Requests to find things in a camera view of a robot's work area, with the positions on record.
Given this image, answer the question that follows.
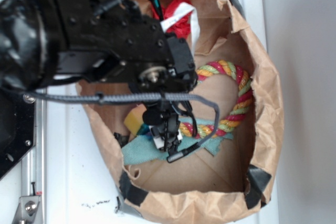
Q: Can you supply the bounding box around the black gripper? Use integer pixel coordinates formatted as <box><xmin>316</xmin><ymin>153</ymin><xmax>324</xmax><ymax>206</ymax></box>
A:
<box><xmin>143</xmin><ymin>103</ymin><xmax>182</xmax><ymax>156</ymax></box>

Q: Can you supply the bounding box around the yellow green sponge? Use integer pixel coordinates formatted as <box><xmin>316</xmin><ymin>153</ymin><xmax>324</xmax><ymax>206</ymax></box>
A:
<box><xmin>124</xmin><ymin>106</ymin><xmax>150</xmax><ymax>136</ymax></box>

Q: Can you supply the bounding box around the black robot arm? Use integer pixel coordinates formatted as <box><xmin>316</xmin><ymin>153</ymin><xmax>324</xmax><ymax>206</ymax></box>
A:
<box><xmin>1</xmin><ymin>0</ymin><xmax>197</xmax><ymax>162</ymax></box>

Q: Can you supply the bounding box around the teal cloth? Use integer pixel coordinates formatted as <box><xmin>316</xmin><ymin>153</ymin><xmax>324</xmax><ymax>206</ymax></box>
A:
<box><xmin>121</xmin><ymin>118</ymin><xmax>235</xmax><ymax>165</ymax></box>

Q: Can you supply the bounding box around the brown paper bag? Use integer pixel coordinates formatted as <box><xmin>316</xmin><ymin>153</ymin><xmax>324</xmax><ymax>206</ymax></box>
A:
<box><xmin>84</xmin><ymin>0</ymin><xmax>284</xmax><ymax>223</ymax></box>

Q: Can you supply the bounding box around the red crumpled paper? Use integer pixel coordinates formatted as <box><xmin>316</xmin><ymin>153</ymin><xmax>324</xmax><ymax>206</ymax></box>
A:
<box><xmin>162</xmin><ymin>0</ymin><xmax>191</xmax><ymax>39</ymax></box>

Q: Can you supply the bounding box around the grey braided cable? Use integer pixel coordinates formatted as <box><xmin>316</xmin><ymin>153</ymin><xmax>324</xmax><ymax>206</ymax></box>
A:
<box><xmin>23</xmin><ymin>92</ymin><xmax>221</xmax><ymax>163</ymax></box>

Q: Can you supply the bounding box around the multicolour rope toy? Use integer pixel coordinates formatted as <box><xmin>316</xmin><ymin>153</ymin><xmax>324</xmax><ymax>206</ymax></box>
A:
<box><xmin>180</xmin><ymin>60</ymin><xmax>253</xmax><ymax>140</ymax></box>

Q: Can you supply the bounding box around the aluminium frame rail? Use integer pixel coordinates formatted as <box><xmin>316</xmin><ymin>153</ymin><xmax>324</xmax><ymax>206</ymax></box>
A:
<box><xmin>22</xmin><ymin>95</ymin><xmax>47</xmax><ymax>223</ymax></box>

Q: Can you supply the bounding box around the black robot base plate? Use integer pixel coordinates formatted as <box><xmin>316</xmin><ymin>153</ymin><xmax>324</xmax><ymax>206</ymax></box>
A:
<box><xmin>1</xmin><ymin>90</ymin><xmax>35</xmax><ymax>178</ymax></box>

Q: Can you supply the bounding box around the metal corner bracket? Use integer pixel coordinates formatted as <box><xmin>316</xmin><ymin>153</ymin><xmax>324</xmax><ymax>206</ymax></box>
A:
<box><xmin>12</xmin><ymin>196</ymin><xmax>44</xmax><ymax>224</ymax></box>

